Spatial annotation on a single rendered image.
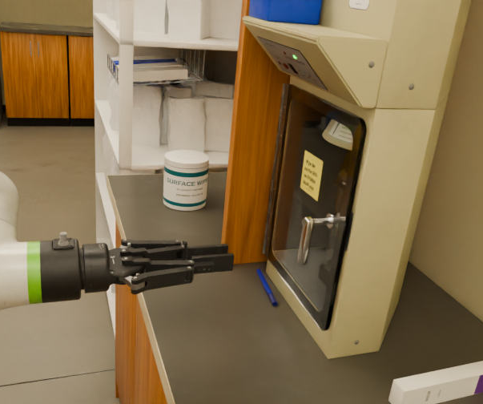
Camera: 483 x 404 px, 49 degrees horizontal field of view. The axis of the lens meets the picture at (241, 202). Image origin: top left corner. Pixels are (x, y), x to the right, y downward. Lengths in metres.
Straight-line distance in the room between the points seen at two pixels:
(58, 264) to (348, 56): 0.51
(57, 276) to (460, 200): 0.92
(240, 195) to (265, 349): 0.37
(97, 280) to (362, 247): 0.44
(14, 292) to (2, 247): 0.07
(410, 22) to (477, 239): 0.62
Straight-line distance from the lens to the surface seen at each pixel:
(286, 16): 0.97
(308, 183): 1.00
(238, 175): 1.19
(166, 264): 0.83
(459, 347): 1.17
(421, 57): 0.86
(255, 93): 1.15
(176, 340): 1.03
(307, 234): 0.91
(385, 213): 0.92
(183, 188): 1.52
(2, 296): 0.81
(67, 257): 0.80
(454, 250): 1.37
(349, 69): 0.80
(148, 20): 2.12
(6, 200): 0.87
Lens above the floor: 1.57
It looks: 22 degrees down
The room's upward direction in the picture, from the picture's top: 6 degrees clockwise
